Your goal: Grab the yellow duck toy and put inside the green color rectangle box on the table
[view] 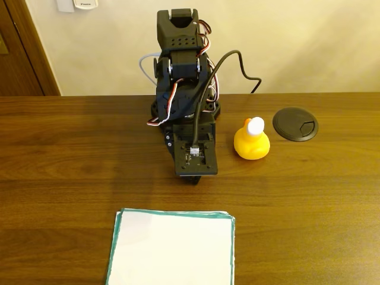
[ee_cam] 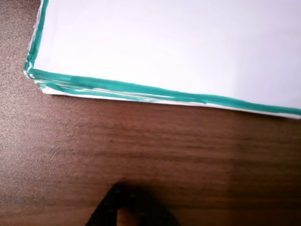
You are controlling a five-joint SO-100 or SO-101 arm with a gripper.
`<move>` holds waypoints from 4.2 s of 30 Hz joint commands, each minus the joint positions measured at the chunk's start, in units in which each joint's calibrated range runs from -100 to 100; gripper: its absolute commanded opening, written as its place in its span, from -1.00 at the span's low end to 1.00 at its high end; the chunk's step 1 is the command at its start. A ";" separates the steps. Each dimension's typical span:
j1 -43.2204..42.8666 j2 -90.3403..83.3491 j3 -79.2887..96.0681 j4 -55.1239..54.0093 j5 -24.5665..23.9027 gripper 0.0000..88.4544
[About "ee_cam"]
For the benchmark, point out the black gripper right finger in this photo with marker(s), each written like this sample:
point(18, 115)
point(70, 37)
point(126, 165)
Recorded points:
point(145, 209)

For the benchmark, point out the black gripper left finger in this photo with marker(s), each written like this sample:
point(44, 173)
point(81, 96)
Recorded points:
point(105, 209)

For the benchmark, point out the white paper sheet green border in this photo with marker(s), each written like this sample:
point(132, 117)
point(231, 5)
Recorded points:
point(164, 47)

